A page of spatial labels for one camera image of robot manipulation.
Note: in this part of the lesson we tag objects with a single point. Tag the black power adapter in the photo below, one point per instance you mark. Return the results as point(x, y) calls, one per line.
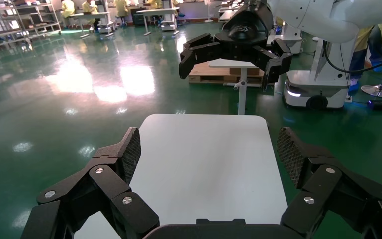
point(380, 105)

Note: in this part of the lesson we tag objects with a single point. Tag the white equipment cabinet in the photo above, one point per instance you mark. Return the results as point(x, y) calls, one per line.
point(291, 39)

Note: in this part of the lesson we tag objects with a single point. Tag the small white pedestal table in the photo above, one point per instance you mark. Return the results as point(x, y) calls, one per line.
point(242, 95)

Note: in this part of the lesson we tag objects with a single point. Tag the light wooden pallet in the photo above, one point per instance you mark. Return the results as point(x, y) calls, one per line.
point(207, 75)

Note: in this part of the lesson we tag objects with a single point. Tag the person yellow coat blue jeans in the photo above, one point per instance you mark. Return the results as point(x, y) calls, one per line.
point(362, 43)

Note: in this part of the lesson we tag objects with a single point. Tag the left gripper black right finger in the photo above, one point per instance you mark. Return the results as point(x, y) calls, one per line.
point(326, 191)

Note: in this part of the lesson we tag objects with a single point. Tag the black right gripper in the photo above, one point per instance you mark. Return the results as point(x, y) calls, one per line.
point(243, 33)

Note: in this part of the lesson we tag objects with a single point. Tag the white work table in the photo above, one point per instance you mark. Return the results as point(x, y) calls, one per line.
point(89, 14)
point(158, 11)

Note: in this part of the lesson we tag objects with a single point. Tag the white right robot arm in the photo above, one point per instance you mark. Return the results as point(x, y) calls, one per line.
point(326, 16)

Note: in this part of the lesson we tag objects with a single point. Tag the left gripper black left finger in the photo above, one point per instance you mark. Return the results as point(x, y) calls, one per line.
point(108, 184)

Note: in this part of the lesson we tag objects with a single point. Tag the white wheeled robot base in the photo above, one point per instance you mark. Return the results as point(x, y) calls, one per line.
point(313, 89)

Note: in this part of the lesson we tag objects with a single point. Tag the metal shelf rack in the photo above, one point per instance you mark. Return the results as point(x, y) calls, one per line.
point(36, 19)

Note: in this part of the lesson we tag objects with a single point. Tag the white pedestal stand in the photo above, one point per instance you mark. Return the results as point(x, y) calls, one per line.
point(208, 13)

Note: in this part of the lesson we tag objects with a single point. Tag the person in yellow coat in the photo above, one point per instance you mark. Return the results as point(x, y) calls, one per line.
point(67, 8)
point(89, 6)
point(121, 7)
point(154, 4)

